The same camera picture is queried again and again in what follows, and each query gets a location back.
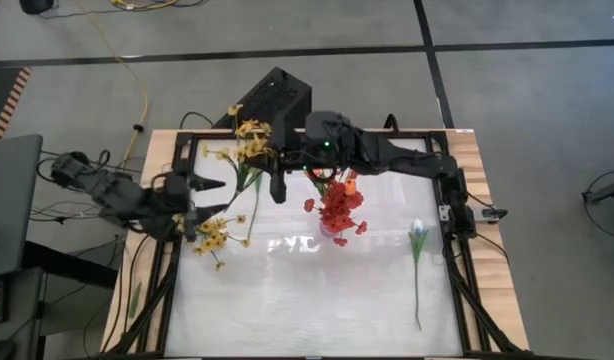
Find yellow artificial flower bunch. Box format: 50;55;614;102
172;213;251;272
200;103;277;209

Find black round floor object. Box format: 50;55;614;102
18;0;56;16

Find grey laptop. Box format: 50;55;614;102
0;133;44;279

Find black orange striped mat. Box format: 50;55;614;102
0;66;33;144

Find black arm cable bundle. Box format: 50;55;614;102
29;149;144;237

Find loose green leaf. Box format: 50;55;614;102
127;282;143;320

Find black aluminium table frame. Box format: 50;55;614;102
104;130;533;360

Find yellow floor cable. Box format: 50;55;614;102
74;0;151;174

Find black stand foot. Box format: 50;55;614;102
581;175;614;207

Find black cable loop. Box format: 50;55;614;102
578;168;614;256

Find white artificial tulip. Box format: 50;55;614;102
244;169;266;246
408;218;429;332

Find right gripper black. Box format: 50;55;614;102
269;113;321;205

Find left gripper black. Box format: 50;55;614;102
149;172;230;243

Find black tower cable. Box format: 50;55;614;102
179;110;214;131

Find black computer tower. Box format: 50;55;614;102
211;66;313;130

